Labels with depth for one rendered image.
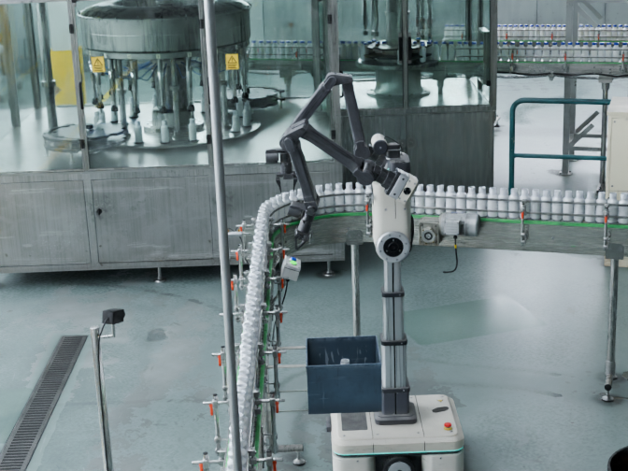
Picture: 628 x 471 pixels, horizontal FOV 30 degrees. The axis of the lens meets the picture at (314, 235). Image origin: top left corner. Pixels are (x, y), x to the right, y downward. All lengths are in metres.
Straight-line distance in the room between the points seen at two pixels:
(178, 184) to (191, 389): 2.05
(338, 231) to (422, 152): 3.73
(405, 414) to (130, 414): 1.71
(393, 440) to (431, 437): 0.18
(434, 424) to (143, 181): 3.53
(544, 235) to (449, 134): 3.94
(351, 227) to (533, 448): 1.66
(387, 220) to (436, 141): 5.00
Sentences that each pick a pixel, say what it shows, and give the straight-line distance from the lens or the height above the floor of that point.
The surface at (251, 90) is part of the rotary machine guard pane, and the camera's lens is 8.44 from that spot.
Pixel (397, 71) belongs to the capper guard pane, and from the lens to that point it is 10.36.
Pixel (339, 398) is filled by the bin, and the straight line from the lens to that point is 4.93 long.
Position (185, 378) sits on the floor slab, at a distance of 7.21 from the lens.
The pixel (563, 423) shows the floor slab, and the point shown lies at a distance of 6.57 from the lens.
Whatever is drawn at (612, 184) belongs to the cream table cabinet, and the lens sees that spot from 8.91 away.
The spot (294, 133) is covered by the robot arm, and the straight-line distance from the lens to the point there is 5.25.
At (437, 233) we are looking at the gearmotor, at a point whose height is 0.93.
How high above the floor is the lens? 2.88
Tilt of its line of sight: 17 degrees down
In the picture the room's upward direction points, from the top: 2 degrees counter-clockwise
